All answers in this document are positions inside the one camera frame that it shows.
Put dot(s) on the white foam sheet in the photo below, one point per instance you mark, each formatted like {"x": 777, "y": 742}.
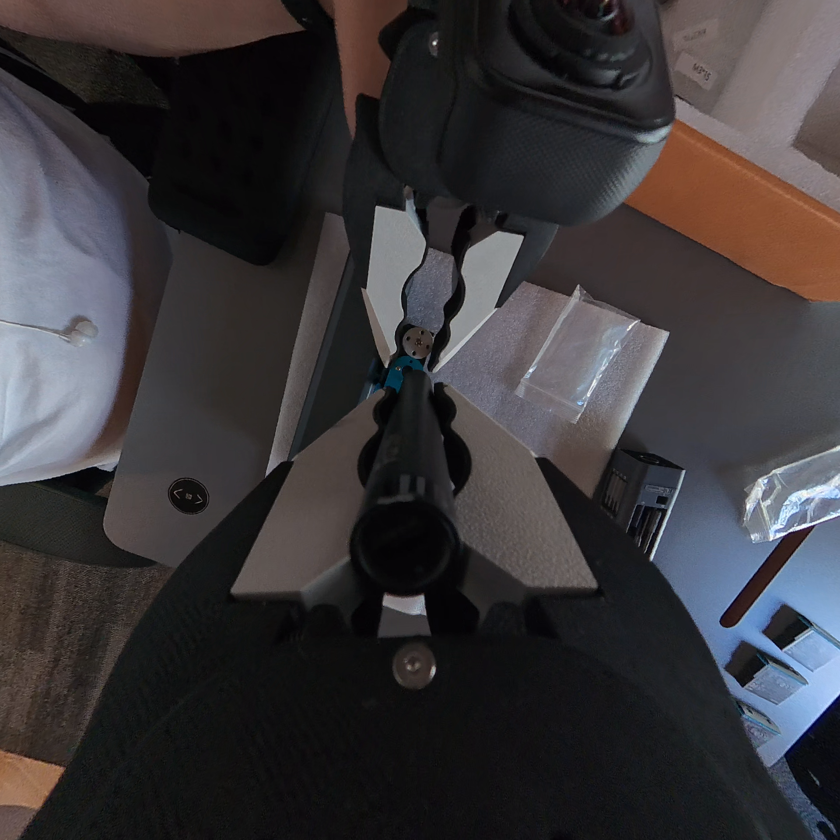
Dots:
{"x": 499, "y": 394}

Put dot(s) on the round desk control button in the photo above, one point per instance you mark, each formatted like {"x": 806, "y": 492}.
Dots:
{"x": 189, "y": 497}

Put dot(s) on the black wristband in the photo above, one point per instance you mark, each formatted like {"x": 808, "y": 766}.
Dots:
{"x": 308, "y": 13}

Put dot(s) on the black electric screwdriver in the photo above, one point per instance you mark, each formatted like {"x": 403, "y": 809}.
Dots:
{"x": 407, "y": 459}

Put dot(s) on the crumpled clear plastic wrap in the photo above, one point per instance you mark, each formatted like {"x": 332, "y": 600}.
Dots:
{"x": 794, "y": 492}

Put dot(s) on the grey desk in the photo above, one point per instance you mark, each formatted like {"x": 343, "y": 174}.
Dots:
{"x": 216, "y": 394}

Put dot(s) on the small black teal-edged box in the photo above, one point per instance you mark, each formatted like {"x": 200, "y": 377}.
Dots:
{"x": 764, "y": 676}
{"x": 804, "y": 640}
{"x": 758, "y": 722}

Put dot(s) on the person's left hand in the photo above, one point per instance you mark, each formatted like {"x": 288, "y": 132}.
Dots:
{"x": 361, "y": 46}

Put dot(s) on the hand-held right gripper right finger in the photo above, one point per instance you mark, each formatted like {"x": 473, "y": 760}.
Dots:
{"x": 525, "y": 525}

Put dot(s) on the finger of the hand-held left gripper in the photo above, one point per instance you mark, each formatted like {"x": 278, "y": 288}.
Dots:
{"x": 492, "y": 275}
{"x": 387, "y": 262}

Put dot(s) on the person's left forearm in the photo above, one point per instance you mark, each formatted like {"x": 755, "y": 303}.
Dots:
{"x": 164, "y": 19}

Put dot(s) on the blue bracket servo assembly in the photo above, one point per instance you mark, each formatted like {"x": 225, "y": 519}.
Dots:
{"x": 418, "y": 341}

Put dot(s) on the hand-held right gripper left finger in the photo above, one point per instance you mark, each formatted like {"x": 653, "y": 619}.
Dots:
{"x": 295, "y": 525}

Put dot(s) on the empty clear plastic bag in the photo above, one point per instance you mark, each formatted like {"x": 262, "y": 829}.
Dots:
{"x": 571, "y": 354}

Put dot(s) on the orange cardboard box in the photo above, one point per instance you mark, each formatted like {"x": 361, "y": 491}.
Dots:
{"x": 735, "y": 197}

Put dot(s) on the black screwdriver bit case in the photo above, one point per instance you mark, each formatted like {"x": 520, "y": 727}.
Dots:
{"x": 646, "y": 499}

